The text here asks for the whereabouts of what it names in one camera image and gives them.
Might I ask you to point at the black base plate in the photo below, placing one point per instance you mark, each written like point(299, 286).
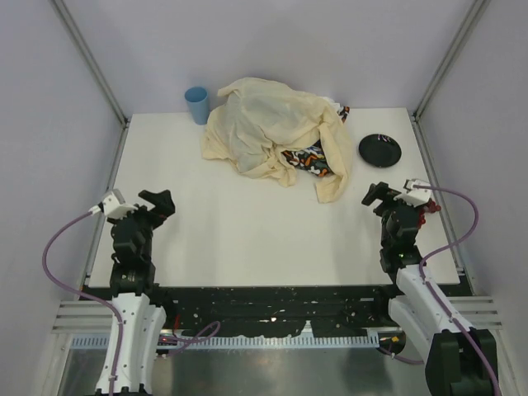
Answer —
point(279, 311)

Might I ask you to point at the colourful patterned black cloth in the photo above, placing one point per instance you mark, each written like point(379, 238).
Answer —
point(311, 159)

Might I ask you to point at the aluminium rail profile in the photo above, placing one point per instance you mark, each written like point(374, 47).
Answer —
point(86, 316)

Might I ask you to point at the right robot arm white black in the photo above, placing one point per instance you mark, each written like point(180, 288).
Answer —
point(459, 359)

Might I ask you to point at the cream yellow cloth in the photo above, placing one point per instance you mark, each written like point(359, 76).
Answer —
point(260, 119)

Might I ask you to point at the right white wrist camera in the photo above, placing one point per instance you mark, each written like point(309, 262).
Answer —
point(416, 192)

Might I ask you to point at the black round plate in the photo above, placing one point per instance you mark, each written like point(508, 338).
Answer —
point(379, 150)

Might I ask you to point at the red grape bunch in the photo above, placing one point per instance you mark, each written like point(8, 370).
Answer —
point(431, 207)

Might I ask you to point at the blue plastic cup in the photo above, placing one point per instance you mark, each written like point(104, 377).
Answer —
point(197, 101)

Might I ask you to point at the right aluminium frame post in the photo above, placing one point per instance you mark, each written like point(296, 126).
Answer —
point(471, 19)

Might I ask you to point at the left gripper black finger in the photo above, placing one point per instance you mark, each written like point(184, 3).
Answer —
point(162, 198)
point(163, 210)

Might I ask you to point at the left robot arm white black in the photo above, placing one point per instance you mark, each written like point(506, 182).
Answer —
point(138, 311)

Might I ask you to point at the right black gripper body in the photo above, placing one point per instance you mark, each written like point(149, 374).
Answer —
point(388, 205)

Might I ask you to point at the aluminium frame post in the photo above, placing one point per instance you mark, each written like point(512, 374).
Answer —
point(471, 19)
point(76, 36)

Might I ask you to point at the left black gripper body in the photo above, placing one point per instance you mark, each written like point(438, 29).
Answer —
point(148, 213)

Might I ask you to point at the white slotted cable duct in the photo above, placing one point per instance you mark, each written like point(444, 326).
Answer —
point(304, 341)

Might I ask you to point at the left aluminium frame post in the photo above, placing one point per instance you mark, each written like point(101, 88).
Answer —
point(76, 36)

